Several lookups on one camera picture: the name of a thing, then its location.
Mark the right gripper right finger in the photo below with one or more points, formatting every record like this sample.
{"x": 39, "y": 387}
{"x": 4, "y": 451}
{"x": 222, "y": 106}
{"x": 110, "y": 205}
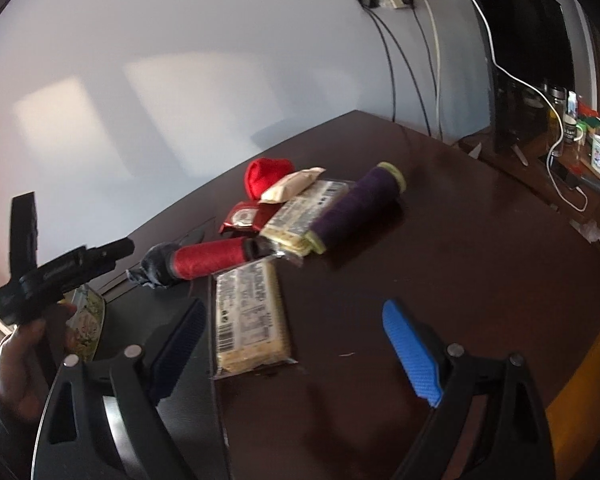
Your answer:
{"x": 420, "y": 351}

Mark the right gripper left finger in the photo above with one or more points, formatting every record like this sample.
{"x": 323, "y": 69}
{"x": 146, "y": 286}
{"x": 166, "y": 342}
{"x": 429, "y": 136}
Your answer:
{"x": 169, "y": 348}

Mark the red thread spool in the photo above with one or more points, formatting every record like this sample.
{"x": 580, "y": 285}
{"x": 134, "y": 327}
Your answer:
{"x": 167, "y": 264}

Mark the cracker pack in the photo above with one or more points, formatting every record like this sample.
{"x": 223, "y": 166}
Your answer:
{"x": 287, "y": 229}
{"x": 250, "y": 326}

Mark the purple thread spool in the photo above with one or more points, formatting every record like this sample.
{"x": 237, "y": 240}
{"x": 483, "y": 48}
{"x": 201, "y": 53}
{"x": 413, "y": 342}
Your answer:
{"x": 379, "y": 189}

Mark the red snack packet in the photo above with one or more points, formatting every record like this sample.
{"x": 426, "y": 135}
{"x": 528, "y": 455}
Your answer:
{"x": 248, "y": 216}

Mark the beige snack packet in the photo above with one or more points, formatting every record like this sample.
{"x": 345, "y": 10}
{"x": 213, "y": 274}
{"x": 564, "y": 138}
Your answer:
{"x": 291, "y": 185}

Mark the person left hand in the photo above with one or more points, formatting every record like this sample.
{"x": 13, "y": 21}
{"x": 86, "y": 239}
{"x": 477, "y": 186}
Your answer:
{"x": 18, "y": 392}

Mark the stainless steel bowl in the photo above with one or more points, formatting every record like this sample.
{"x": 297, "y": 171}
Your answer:
{"x": 88, "y": 321}

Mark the red knit cloth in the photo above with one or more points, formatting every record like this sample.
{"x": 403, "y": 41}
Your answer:
{"x": 263, "y": 172}

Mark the black phone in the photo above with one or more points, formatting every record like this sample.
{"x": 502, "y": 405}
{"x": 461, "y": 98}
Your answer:
{"x": 563, "y": 174}

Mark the black mug with print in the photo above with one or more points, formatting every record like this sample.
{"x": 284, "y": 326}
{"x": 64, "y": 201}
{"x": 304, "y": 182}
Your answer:
{"x": 573, "y": 131}

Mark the black monitor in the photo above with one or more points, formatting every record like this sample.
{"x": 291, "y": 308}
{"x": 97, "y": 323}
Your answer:
{"x": 546, "y": 43}

